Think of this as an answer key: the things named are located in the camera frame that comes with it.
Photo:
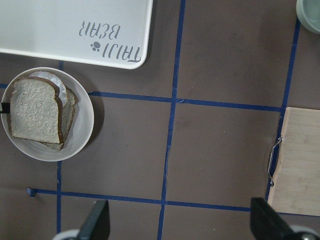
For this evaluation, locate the cream round plate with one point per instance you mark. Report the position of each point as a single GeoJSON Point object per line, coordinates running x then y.
{"type": "Point", "coordinates": [81, 129]}

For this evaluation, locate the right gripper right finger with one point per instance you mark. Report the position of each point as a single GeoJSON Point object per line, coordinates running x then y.
{"type": "Point", "coordinates": [265, 223]}

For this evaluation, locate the fake fried egg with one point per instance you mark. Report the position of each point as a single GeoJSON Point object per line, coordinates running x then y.
{"type": "Point", "coordinates": [57, 81]}

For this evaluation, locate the wooden cutting board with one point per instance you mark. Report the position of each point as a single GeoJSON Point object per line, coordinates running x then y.
{"type": "Point", "coordinates": [296, 180]}

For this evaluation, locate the bread slice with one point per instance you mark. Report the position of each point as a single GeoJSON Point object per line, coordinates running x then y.
{"type": "Point", "coordinates": [68, 114]}
{"type": "Point", "coordinates": [36, 110]}

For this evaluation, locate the bread slice on plate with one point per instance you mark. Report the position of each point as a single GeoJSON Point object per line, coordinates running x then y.
{"type": "Point", "coordinates": [68, 114]}

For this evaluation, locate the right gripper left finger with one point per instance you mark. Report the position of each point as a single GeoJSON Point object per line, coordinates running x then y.
{"type": "Point", "coordinates": [97, 224]}

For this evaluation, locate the cream bear tray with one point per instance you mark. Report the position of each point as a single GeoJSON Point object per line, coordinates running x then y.
{"type": "Point", "coordinates": [110, 33]}

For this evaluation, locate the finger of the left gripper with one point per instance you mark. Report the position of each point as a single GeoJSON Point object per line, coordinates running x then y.
{"type": "Point", "coordinates": [5, 108]}

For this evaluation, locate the light green bowl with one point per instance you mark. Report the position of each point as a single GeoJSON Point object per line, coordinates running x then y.
{"type": "Point", "coordinates": [308, 13]}

